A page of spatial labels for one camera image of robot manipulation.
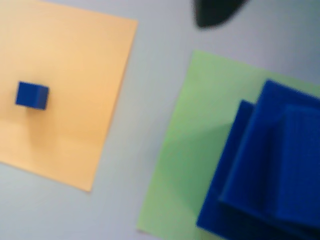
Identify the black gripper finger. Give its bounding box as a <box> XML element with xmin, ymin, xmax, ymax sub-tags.
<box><xmin>191</xmin><ymin>0</ymin><xmax>251</xmax><ymax>29</ymax></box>

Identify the tiny blue cube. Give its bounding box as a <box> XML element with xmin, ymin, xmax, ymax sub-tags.
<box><xmin>13</xmin><ymin>80</ymin><xmax>51</xmax><ymax>111</ymax></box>

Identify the largest blue cube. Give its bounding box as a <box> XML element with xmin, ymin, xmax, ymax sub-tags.
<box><xmin>195</xmin><ymin>98</ymin><xmax>320</xmax><ymax>240</ymax></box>

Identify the orange paper square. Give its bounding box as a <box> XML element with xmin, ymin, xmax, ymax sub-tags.
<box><xmin>0</xmin><ymin>0</ymin><xmax>140</xmax><ymax>193</ymax></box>

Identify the green paper square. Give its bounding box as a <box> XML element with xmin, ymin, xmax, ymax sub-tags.
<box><xmin>135</xmin><ymin>48</ymin><xmax>320</xmax><ymax>240</ymax></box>

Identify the large blue cube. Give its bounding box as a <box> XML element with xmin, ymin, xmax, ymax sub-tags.
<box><xmin>217</xmin><ymin>78</ymin><xmax>320</xmax><ymax>230</ymax></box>

